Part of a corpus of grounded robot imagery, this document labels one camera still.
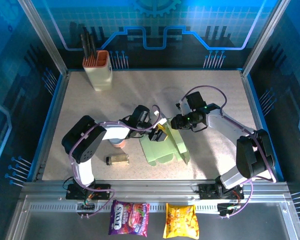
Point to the green paper box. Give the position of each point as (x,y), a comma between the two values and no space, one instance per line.
(157,152)

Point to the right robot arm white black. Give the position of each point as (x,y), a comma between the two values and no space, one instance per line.
(252,155)

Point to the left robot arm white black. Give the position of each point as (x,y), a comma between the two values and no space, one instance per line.
(85,140)

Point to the pink tin can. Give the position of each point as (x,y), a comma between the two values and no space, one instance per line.
(118,144)

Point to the glass spice jar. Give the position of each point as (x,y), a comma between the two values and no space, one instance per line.
(117,159)

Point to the beige knife block orange top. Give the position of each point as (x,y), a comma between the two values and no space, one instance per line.
(101,75)

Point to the purple candy bag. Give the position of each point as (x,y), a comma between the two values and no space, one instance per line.
(128,217)

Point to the yellow snack bag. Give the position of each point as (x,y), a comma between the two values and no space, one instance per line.
(181,221)

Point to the grey metal shelf plate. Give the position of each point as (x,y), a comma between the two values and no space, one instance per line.
(65,227)

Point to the aluminium cross rail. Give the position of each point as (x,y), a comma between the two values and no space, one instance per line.
(152,187)

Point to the aluminium side rail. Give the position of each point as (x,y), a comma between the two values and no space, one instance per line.
(58,100)
(251,100)

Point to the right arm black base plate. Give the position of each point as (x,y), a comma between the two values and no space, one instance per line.
(205,191)

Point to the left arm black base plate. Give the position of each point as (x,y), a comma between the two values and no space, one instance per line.
(102,192)

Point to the aluminium corner post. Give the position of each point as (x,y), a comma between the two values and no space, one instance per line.
(43,40)
(265,37)

